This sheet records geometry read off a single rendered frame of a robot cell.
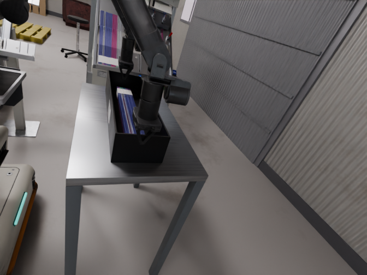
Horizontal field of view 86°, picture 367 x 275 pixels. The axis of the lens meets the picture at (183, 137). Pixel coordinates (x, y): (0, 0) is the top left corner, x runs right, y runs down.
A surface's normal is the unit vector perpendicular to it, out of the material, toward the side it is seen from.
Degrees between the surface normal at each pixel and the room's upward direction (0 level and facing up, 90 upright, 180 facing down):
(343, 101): 90
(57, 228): 0
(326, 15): 90
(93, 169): 0
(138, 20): 78
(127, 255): 0
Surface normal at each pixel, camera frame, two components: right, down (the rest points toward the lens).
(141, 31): 0.12, 0.25
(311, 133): -0.88, -0.04
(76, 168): 0.30, -0.82
